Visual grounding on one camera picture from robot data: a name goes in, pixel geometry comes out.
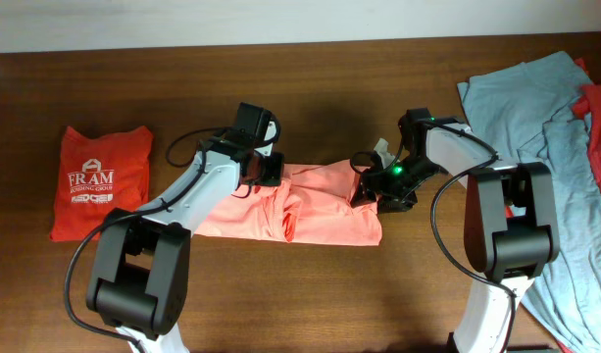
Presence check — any folded red printed t-shirt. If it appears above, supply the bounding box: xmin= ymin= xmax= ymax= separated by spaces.
xmin=50 ymin=126 xmax=154 ymax=242

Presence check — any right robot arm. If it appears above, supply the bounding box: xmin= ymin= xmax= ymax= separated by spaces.
xmin=352 ymin=108 xmax=561 ymax=353

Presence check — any red garment under grey shirt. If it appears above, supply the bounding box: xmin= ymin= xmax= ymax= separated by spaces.
xmin=504 ymin=52 xmax=601 ymax=223

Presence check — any pink printed t-shirt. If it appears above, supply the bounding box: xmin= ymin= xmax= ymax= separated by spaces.
xmin=195 ymin=160 xmax=382 ymax=246

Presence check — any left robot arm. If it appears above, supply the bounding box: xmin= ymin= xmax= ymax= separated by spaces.
xmin=85 ymin=103 xmax=283 ymax=352

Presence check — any grey t-shirt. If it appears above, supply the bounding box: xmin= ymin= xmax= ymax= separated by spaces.
xmin=457 ymin=51 xmax=601 ymax=352

